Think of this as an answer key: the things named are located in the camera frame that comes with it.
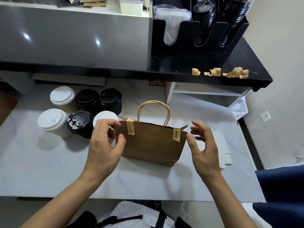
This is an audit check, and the person's right forearm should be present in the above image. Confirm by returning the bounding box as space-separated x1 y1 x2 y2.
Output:
199 171 257 228

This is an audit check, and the person's right hand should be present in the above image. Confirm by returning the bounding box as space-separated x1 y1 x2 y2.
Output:
185 120 221 183

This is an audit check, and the person's white shirt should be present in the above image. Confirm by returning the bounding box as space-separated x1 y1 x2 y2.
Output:
97 201 179 228

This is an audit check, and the white small appliance on floor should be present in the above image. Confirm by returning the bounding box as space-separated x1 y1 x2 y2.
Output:
230 96 249 122

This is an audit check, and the brown paper bag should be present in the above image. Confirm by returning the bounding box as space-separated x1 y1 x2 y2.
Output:
115 100 189 167
0 88 19 126

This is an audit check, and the single tan tape strip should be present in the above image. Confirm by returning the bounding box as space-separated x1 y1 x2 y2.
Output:
125 118 136 136
172 128 182 142

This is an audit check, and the white box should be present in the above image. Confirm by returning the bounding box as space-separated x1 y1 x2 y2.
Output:
119 0 143 16

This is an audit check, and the black acrylic organizer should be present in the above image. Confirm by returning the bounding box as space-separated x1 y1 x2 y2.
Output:
151 0 250 66

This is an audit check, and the black body harness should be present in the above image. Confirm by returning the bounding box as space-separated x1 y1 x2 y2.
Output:
66 209 193 228

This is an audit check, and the white wall socket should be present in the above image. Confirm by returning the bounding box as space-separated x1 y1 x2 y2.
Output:
260 111 272 123

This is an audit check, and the person's left forearm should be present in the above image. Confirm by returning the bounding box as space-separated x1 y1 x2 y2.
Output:
21 171 112 228

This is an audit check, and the white support panel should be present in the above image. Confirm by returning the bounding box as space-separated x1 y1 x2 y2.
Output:
0 71 36 95

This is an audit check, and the row of tan tape strips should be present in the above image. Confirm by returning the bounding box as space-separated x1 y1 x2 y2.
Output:
191 67 250 79

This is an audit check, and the group of lidded coffee cups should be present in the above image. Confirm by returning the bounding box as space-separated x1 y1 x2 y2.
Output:
37 86 123 139

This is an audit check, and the stack of white paper sheets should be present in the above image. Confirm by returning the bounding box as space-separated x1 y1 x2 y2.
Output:
211 130 233 169

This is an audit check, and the person's left hand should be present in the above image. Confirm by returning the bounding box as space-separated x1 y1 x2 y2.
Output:
82 118 127 186

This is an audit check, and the plastic wrapped white pack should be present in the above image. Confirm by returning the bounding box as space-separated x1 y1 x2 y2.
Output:
153 4 193 47

